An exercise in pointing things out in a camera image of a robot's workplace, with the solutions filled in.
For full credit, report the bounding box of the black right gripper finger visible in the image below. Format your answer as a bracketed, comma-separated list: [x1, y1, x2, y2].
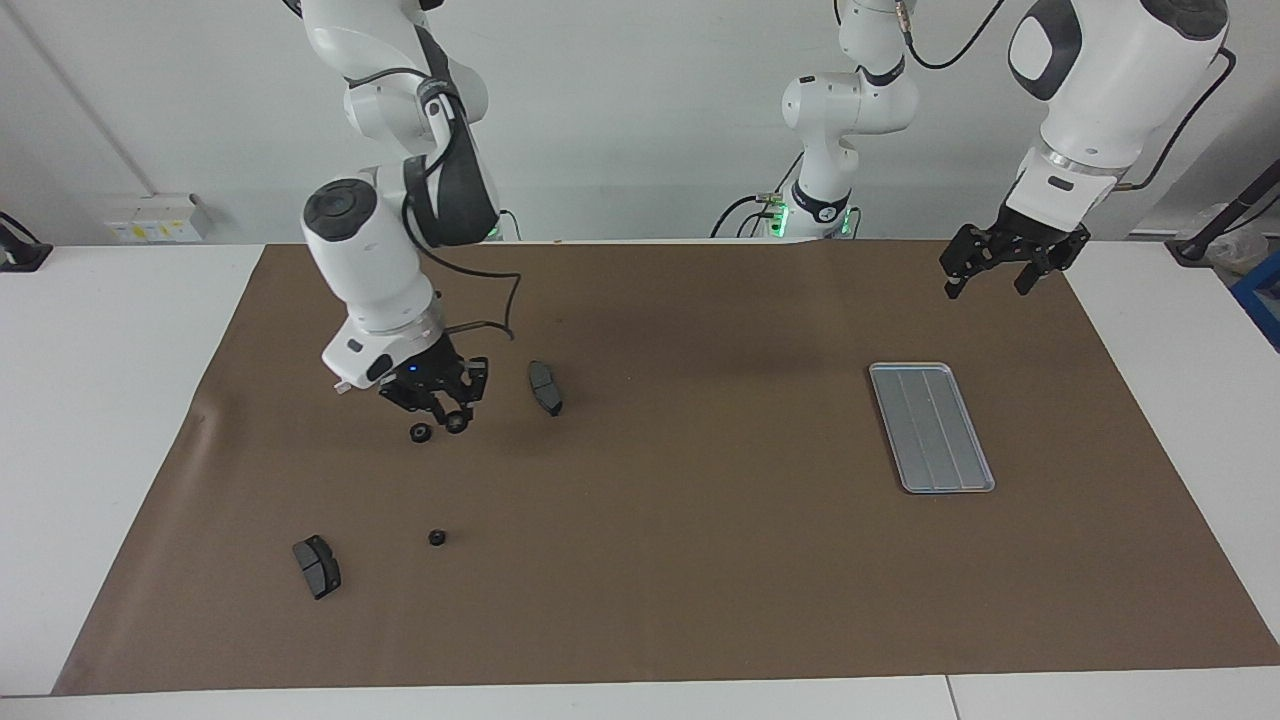
[452, 357, 491, 433]
[380, 385, 449, 428]

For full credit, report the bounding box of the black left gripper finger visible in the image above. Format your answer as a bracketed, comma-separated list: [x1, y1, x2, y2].
[939, 224, 988, 301]
[1013, 248, 1079, 297]

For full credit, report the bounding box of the silver metal tray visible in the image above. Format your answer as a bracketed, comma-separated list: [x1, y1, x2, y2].
[868, 362, 997, 495]

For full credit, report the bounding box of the dark grey brake pad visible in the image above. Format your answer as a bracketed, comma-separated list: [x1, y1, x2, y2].
[292, 535, 343, 601]
[527, 360, 565, 418]

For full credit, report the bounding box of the black pole stand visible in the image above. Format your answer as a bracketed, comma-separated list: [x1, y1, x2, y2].
[1165, 158, 1280, 266]

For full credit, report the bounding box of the clear plastic bag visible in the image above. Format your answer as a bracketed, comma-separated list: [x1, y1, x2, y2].
[1195, 203, 1263, 276]

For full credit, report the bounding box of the blue crate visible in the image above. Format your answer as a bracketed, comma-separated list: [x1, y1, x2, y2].
[1232, 250, 1280, 351]

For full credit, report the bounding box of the brown table mat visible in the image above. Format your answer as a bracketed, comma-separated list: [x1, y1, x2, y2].
[52, 240, 1280, 696]

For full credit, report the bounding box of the black table clamp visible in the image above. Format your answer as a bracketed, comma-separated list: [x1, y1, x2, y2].
[0, 212, 54, 273]

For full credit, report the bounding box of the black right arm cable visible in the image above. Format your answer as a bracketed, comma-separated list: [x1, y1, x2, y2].
[345, 65, 523, 343]

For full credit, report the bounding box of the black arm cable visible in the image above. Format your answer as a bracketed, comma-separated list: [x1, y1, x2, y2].
[345, 65, 523, 343]
[895, 0, 1238, 193]

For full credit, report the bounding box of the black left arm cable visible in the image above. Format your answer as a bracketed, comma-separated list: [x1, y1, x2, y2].
[895, 0, 1238, 193]

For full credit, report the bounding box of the white wall socket box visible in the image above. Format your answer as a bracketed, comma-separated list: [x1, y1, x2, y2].
[105, 193, 213, 245]

